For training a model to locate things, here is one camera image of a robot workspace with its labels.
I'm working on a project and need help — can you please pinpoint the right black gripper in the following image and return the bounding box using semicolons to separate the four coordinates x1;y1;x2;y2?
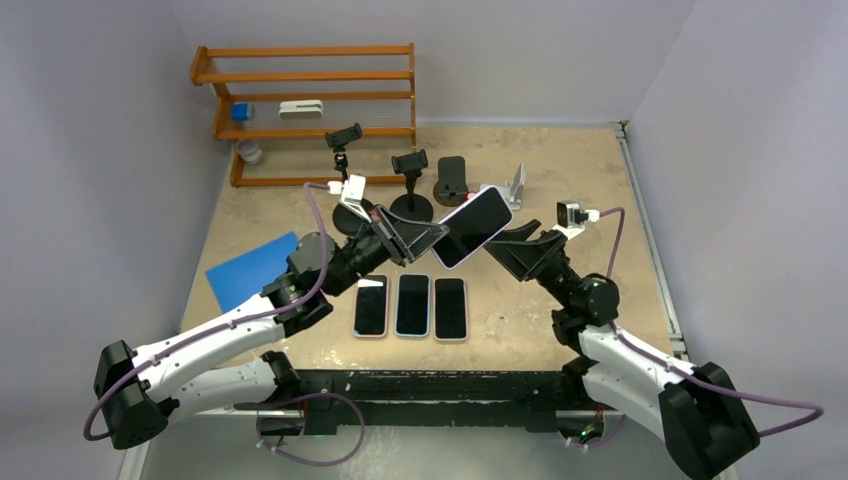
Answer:
472;219;578;309

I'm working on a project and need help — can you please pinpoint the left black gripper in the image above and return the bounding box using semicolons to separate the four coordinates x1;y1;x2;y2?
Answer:
325;203;448;297

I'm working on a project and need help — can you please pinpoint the black round-base phone stand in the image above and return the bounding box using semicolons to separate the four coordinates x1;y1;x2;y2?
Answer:
389;150;434;222

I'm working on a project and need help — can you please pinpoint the black phone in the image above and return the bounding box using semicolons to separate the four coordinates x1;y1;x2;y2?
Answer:
432;185;513;269

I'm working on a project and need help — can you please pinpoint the white folding phone stand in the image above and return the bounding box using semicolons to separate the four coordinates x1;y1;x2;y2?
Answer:
479;163;526;211

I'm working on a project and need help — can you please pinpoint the dark round phone stand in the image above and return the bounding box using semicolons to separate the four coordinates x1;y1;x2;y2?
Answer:
433;156;469;207

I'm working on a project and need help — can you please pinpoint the black tall phone stand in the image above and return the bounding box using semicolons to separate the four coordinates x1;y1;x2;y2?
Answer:
324;123;373;236

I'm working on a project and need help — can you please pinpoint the pink case phone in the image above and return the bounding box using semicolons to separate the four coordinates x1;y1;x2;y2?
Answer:
353;274;389;338

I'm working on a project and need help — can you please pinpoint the blue case phone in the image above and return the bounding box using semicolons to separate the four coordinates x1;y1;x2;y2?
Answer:
395;274;431;337

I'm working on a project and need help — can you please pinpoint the white case phone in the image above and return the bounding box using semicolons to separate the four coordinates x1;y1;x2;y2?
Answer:
434;278;468;341

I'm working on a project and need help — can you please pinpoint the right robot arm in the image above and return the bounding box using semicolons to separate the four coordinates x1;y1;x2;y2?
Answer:
485;222;761;479

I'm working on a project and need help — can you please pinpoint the wooden shelf rack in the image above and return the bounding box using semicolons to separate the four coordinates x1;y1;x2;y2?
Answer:
189;44;418;187

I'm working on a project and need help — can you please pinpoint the white clip object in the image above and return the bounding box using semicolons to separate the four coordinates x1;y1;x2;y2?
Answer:
278;99;324;119

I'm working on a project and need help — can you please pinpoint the blue flat sheet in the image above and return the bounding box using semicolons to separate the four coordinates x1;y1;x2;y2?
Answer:
205;232;298;313

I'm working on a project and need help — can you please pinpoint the blue white small object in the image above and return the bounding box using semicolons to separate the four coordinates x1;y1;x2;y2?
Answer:
230;102;255;123

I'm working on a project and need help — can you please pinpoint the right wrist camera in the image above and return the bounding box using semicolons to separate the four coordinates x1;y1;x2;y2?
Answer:
552;200;601;240

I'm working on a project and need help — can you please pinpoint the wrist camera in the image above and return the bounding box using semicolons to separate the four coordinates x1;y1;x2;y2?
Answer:
326;174;371;223
552;200;601;240

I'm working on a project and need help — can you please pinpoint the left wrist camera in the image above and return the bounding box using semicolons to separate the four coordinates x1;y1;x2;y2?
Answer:
326;174;371;223

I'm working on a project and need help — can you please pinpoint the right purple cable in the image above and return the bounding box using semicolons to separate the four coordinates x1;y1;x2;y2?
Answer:
596;206;825;440

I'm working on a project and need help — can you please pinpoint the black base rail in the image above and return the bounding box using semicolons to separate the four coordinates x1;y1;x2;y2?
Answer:
256;370;616;442

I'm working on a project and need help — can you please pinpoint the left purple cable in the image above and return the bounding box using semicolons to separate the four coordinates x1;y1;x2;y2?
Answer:
82;182;336;443

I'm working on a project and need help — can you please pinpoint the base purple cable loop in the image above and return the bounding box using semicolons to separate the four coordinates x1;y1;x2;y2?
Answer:
255;393;367;468

